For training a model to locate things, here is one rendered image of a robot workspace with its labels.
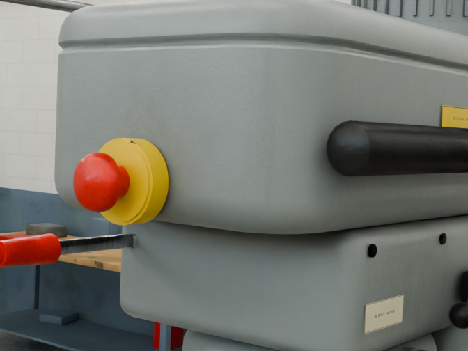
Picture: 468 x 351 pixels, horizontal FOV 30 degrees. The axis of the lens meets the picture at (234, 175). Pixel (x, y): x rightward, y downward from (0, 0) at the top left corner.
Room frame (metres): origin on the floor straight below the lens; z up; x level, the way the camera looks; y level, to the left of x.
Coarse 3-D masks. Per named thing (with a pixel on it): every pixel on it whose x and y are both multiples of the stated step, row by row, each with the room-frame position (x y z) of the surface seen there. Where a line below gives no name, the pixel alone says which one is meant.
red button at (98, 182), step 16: (80, 160) 0.58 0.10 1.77; (96, 160) 0.57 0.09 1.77; (112, 160) 0.57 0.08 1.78; (80, 176) 0.58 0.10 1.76; (96, 176) 0.57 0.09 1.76; (112, 176) 0.57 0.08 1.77; (128, 176) 0.59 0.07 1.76; (80, 192) 0.58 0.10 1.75; (96, 192) 0.57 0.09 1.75; (112, 192) 0.57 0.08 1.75; (96, 208) 0.57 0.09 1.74
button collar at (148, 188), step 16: (112, 144) 0.60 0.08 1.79; (128, 144) 0.59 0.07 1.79; (144, 144) 0.60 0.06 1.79; (128, 160) 0.59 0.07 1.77; (144, 160) 0.58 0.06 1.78; (160, 160) 0.59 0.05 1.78; (144, 176) 0.58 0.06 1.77; (160, 176) 0.59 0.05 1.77; (128, 192) 0.59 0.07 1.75; (144, 192) 0.58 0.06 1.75; (160, 192) 0.59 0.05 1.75; (112, 208) 0.60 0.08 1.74; (128, 208) 0.59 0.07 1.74; (144, 208) 0.58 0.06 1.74; (160, 208) 0.59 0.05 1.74; (128, 224) 0.59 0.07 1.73
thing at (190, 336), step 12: (192, 336) 0.76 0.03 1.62; (204, 336) 0.75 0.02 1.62; (216, 336) 0.74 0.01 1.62; (432, 336) 0.80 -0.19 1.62; (192, 348) 0.75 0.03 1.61; (204, 348) 0.74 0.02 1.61; (216, 348) 0.74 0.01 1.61; (228, 348) 0.73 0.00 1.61; (240, 348) 0.72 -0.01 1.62; (252, 348) 0.72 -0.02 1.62; (264, 348) 0.71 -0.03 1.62; (396, 348) 0.74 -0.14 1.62; (408, 348) 0.74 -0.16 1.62; (420, 348) 0.76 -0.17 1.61; (432, 348) 0.78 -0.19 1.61
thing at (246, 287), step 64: (128, 256) 0.75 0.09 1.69; (192, 256) 0.71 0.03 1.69; (256, 256) 0.67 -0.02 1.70; (320, 256) 0.63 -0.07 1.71; (384, 256) 0.65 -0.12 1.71; (448, 256) 0.74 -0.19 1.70; (192, 320) 0.70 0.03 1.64; (256, 320) 0.66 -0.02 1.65; (320, 320) 0.63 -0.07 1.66; (384, 320) 0.65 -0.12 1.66; (448, 320) 0.75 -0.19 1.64
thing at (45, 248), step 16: (0, 240) 0.64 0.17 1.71; (16, 240) 0.65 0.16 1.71; (32, 240) 0.66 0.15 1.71; (48, 240) 0.67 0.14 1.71; (64, 240) 0.69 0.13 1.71; (80, 240) 0.70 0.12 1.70; (96, 240) 0.71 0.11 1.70; (112, 240) 0.72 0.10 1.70; (128, 240) 0.74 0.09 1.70; (0, 256) 0.64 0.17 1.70; (16, 256) 0.64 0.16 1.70; (32, 256) 0.65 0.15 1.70; (48, 256) 0.66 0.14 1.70
